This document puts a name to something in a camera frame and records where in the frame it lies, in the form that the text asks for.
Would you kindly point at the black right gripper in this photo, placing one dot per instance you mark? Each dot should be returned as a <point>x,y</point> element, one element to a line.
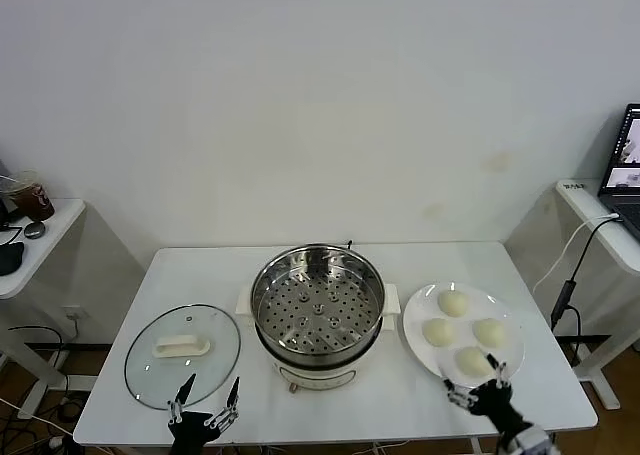
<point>495,400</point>

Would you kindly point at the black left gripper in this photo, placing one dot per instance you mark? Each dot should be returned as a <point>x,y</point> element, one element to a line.
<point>190,430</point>

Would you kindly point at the white steamed baozi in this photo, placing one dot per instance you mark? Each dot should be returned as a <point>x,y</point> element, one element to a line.
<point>489,332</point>
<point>439,332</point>
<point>454,303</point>
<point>471,362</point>

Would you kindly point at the steel steamer pot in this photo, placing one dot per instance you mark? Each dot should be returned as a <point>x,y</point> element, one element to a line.
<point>320,375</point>

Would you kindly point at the perforated stainless steel steamer basket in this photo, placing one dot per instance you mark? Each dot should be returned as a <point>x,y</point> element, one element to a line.
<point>320,305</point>

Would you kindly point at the white round plate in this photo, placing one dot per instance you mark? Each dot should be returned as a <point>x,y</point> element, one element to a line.
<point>420,320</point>

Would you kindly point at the white side table with laptop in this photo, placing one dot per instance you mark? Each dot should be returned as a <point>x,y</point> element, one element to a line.
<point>600,385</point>

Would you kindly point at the white side table with cup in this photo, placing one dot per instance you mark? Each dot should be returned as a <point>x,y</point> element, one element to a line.
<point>55,235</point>

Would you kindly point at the open black laptop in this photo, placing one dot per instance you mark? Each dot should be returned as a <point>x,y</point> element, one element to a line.
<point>622,175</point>

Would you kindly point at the iced coffee plastic cup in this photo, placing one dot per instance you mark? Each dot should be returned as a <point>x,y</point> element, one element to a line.
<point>35,205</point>

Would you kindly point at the black desk device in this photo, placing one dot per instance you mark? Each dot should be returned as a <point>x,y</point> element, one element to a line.
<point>4,210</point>

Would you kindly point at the white wall socket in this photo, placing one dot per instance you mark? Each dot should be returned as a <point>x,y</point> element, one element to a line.
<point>74,314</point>

